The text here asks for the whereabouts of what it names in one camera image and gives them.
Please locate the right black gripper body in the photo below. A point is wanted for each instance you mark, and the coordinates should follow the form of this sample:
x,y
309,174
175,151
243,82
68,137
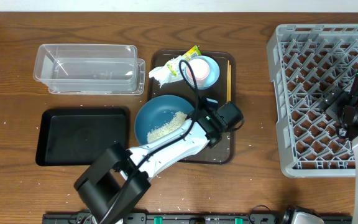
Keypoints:
x,y
339,99

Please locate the pile of white rice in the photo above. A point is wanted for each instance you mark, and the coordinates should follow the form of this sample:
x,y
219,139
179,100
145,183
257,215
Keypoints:
x,y
176,122

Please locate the brown serving tray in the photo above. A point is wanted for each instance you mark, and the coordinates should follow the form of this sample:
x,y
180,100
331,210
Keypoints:
x,y
223,152

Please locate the dark blue plate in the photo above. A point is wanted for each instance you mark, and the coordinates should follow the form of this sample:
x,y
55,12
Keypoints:
x,y
157,112

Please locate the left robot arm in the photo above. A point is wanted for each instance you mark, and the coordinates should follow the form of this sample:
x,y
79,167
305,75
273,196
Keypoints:
x,y
115,182

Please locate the grey dishwasher rack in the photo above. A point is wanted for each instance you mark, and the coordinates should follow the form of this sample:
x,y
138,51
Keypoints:
x,y
305,63

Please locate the light blue small bowl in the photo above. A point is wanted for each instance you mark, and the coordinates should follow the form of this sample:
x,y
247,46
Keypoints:
x,y
213,73

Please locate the pink white cup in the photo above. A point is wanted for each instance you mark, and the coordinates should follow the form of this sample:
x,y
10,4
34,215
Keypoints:
x,y
200,70

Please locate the wooden chopstick right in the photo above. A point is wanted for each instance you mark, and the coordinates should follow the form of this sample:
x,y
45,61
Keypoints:
x,y
229,83

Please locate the wooden chopstick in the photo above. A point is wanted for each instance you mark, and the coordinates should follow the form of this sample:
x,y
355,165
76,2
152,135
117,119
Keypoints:
x,y
227,77
229,83

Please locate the wooden chopstick left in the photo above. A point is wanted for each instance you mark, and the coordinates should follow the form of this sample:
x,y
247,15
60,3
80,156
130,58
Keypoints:
x,y
227,77

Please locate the crumpled white green wrapper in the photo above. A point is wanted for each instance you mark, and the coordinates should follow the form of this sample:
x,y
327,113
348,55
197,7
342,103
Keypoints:
x,y
170,72

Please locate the black plastic tray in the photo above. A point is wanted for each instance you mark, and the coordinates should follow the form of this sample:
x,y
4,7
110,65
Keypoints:
x,y
77,137

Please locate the clear plastic bin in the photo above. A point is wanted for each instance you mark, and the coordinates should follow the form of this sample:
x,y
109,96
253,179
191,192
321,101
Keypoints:
x,y
49,56

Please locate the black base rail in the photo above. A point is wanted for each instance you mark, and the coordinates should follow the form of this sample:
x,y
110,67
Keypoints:
x,y
142,218

